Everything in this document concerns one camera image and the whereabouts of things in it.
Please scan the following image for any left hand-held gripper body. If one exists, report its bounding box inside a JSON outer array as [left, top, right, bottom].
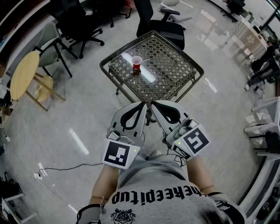
[[101, 126, 144, 170]]

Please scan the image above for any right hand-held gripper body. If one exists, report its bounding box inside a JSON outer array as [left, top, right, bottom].
[[161, 117, 211, 161]]

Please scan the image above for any red plastic cup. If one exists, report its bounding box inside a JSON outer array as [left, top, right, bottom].
[[132, 56, 143, 72]]

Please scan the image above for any person's left forearm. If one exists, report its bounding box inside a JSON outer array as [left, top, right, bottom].
[[88, 163, 120, 206]]

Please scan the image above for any person's right forearm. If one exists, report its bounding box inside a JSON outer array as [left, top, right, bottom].
[[185, 155, 216, 196]]

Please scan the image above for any grey printed t-shirt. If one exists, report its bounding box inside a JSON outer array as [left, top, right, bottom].
[[76, 159, 247, 224]]

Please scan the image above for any wicker table with glass top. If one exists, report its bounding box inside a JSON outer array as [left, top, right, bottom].
[[99, 30, 205, 126]]

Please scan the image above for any white metal rack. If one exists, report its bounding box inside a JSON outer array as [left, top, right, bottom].
[[244, 96, 280, 158]]

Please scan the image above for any white curved desk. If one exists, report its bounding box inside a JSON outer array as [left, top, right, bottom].
[[238, 153, 280, 224]]

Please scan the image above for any black office chair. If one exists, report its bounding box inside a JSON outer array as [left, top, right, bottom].
[[52, 0, 105, 60], [133, 0, 186, 50], [222, 0, 247, 23], [94, 0, 133, 28]]

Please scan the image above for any table with patterned cloth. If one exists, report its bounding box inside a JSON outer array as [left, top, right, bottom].
[[227, 18, 269, 66]]

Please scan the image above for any white office chair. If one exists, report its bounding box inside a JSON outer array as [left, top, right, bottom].
[[158, 0, 193, 24]]

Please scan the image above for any grey-green chair with black legs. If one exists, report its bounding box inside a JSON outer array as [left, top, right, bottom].
[[32, 21, 79, 78]]

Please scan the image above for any round wooden table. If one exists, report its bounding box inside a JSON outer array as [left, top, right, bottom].
[[10, 51, 66, 112]]

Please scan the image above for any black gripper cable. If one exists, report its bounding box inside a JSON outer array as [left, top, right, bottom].
[[167, 147, 186, 167]]

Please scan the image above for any black floor cable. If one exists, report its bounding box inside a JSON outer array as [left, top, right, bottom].
[[38, 163, 104, 175]]

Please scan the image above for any white frame table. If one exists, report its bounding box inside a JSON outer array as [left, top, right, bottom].
[[0, 192, 38, 224]]

